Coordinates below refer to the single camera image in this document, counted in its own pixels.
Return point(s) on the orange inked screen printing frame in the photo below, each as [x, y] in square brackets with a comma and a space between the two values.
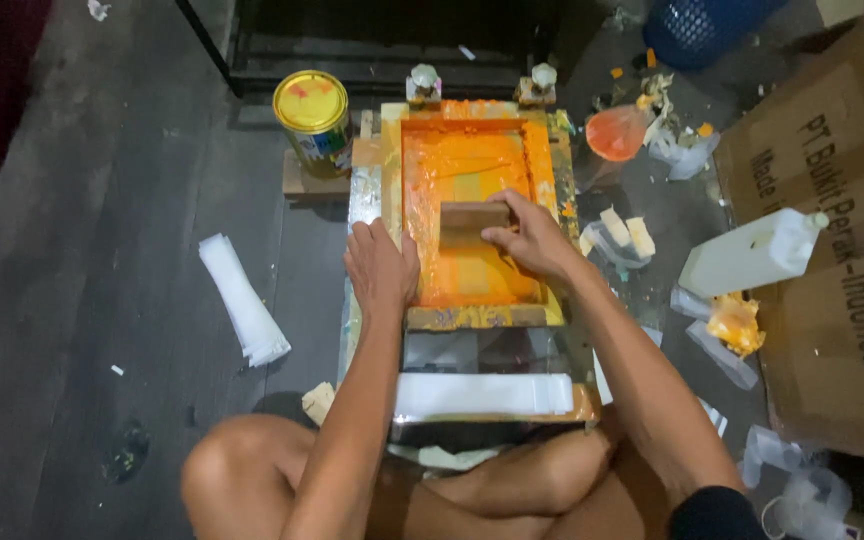
[469, 161]

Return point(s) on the person's left leg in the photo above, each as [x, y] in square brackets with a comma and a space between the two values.
[244, 472]

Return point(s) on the cream sponge piece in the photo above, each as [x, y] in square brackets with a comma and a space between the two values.
[615, 226]
[640, 237]

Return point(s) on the white knob hinge clamp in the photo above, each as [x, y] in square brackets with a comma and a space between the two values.
[424, 81]
[539, 82]

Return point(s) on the white cloth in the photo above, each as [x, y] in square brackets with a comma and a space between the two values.
[447, 456]

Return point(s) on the person's right leg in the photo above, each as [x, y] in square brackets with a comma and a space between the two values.
[529, 472]

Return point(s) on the white plastic jug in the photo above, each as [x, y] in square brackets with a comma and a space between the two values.
[747, 255]

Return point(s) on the flat stack of white plastic bags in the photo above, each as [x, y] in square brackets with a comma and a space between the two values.
[481, 394]

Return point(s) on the wooden block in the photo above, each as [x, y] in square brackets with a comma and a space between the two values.
[312, 186]

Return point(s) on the black metal rack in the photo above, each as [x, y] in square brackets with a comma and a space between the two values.
[372, 37]

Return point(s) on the clear plastic sleeve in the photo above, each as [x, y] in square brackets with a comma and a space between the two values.
[721, 356]

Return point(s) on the person's left hand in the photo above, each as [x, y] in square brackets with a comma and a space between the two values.
[381, 270]

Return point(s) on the person's right hand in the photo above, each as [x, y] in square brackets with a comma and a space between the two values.
[541, 240]

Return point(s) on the wooden squeegee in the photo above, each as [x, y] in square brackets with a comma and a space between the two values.
[469, 221]

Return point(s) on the blue plastic basket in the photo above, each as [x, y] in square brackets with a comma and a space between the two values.
[702, 30]

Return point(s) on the person's leg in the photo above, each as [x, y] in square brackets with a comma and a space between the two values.
[244, 472]
[529, 472]

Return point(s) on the small cream sponge scrap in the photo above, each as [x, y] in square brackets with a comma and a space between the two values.
[319, 401]

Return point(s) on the orange stained rag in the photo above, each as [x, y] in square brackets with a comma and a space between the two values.
[736, 324]

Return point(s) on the glass printing table board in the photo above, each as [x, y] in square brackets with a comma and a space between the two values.
[477, 352]

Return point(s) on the crumpled clear plastic bags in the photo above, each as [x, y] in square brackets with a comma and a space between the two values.
[807, 487]

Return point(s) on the loose stack of white plastic bags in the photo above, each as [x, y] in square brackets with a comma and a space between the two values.
[241, 300]

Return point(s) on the clear plastic bag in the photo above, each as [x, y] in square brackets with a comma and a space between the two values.
[683, 154]

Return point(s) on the yellow lidded paint can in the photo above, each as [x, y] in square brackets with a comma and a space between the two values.
[316, 120]

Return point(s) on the orange ink plastic bag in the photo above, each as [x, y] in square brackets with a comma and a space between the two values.
[616, 133]

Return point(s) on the large printed cardboard box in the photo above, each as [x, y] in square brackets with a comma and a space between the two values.
[837, 225]

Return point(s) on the person's black sleeve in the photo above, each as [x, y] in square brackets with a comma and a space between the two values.
[717, 516]

